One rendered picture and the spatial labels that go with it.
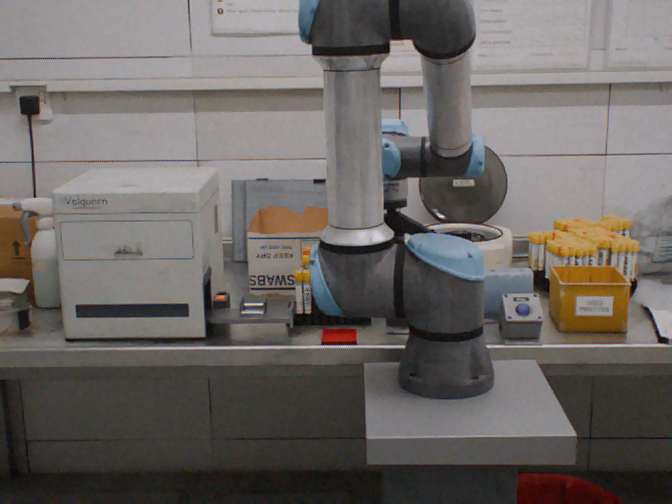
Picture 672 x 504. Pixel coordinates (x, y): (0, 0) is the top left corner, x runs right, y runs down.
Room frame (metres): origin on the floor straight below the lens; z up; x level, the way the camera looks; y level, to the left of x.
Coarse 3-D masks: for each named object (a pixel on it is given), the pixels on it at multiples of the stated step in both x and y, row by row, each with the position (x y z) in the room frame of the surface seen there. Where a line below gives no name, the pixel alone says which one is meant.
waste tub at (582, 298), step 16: (560, 272) 1.80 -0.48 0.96; (576, 272) 1.80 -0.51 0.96; (592, 272) 1.80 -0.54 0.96; (608, 272) 1.79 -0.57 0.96; (560, 288) 1.68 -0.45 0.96; (576, 288) 1.67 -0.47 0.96; (592, 288) 1.67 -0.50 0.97; (608, 288) 1.67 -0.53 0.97; (624, 288) 1.67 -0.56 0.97; (560, 304) 1.68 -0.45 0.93; (576, 304) 1.67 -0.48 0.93; (592, 304) 1.67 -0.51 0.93; (608, 304) 1.67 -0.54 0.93; (624, 304) 1.67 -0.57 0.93; (560, 320) 1.68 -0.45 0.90; (576, 320) 1.67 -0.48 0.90; (592, 320) 1.67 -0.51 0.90; (608, 320) 1.67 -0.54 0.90; (624, 320) 1.67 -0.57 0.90
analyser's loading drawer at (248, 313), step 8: (240, 304) 1.68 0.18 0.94; (248, 304) 1.73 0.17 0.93; (256, 304) 1.73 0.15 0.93; (264, 304) 1.68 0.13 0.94; (208, 312) 1.72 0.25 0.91; (216, 312) 1.72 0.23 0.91; (224, 312) 1.72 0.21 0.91; (232, 312) 1.71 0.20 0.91; (240, 312) 1.68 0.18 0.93; (248, 312) 1.68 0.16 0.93; (256, 312) 1.68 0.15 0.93; (264, 312) 1.68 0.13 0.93; (272, 312) 1.71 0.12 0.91; (280, 312) 1.71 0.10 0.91; (288, 312) 1.71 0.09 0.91; (208, 320) 1.68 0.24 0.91; (216, 320) 1.68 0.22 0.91; (224, 320) 1.68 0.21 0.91; (232, 320) 1.67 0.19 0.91; (240, 320) 1.67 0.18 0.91; (248, 320) 1.67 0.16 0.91; (256, 320) 1.67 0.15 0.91; (264, 320) 1.67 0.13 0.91; (272, 320) 1.67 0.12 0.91; (280, 320) 1.67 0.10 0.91; (288, 320) 1.67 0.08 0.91
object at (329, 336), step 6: (324, 330) 1.69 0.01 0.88; (330, 330) 1.69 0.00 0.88; (336, 330) 1.69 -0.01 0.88; (342, 330) 1.69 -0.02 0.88; (348, 330) 1.69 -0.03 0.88; (354, 330) 1.69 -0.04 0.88; (324, 336) 1.67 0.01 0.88; (330, 336) 1.67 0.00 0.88; (336, 336) 1.67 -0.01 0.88; (342, 336) 1.67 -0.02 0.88; (348, 336) 1.67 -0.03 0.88; (354, 336) 1.67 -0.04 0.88; (324, 342) 1.63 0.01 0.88; (330, 342) 1.63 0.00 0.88; (336, 342) 1.63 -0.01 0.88; (342, 342) 1.63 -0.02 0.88; (348, 342) 1.63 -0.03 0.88; (354, 342) 1.63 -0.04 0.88
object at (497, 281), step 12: (492, 276) 1.75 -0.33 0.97; (504, 276) 1.75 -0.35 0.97; (516, 276) 1.75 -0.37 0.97; (528, 276) 1.75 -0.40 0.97; (492, 288) 1.75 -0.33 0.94; (504, 288) 1.75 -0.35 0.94; (516, 288) 1.75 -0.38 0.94; (528, 288) 1.75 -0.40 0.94; (492, 300) 1.75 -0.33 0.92; (492, 312) 1.75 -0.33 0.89
